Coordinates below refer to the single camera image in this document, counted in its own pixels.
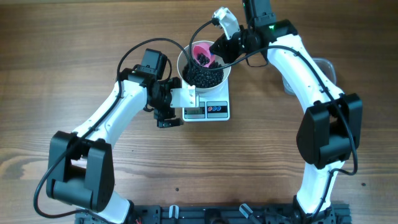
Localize pink scoop with blue handle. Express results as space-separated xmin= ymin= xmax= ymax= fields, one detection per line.
xmin=192 ymin=41 xmax=215 ymax=68

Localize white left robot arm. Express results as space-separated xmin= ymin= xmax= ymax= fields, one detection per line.
xmin=45 ymin=49 xmax=182 ymax=223

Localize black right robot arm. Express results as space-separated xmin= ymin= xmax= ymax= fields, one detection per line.
xmin=210 ymin=1 xmax=363 ymax=223

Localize black beans in bowl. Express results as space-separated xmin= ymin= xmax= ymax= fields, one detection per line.
xmin=182 ymin=64 xmax=224 ymax=88

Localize white bowl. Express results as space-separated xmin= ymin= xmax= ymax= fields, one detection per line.
xmin=177 ymin=40 xmax=231 ymax=94

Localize white digital kitchen scale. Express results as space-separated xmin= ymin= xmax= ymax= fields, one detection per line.
xmin=182 ymin=82 xmax=230 ymax=122

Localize clear plastic container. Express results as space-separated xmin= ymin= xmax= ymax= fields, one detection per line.
xmin=282 ymin=58 xmax=336 ymax=96

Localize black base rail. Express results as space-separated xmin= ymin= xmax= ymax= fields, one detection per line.
xmin=74 ymin=204 xmax=352 ymax=224

